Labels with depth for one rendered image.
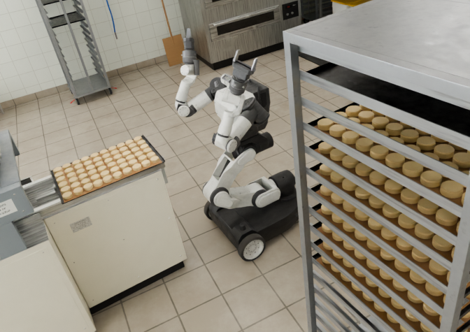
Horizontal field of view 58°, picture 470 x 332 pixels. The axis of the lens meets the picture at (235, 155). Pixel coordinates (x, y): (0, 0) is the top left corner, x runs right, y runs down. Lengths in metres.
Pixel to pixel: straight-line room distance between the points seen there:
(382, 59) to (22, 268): 1.98
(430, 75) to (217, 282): 2.26
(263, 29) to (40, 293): 4.78
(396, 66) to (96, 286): 2.33
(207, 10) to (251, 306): 4.11
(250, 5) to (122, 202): 4.14
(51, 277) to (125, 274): 0.56
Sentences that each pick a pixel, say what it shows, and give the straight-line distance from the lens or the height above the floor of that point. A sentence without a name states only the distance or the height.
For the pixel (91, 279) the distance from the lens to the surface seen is 2.84.
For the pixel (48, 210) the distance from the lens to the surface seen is 2.51.
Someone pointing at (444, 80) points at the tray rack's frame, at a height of 1.82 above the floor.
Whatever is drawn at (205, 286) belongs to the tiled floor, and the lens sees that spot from 2.94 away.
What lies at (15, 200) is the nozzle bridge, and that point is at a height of 1.12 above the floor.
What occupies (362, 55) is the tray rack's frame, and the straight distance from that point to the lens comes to 1.06.
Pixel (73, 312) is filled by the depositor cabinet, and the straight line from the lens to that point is 2.71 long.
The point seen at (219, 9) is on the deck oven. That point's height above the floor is 0.81.
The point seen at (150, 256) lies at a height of 0.25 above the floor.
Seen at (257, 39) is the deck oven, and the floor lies 0.27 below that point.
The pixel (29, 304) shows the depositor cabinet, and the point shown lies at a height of 0.51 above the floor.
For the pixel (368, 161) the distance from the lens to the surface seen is 1.23.
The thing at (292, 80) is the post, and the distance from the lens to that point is 1.32.
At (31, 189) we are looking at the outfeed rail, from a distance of 2.76.
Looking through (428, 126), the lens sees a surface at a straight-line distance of 1.04.
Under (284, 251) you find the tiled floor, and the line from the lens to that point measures 3.05.
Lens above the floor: 2.20
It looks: 33 degrees down
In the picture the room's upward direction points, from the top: 10 degrees counter-clockwise
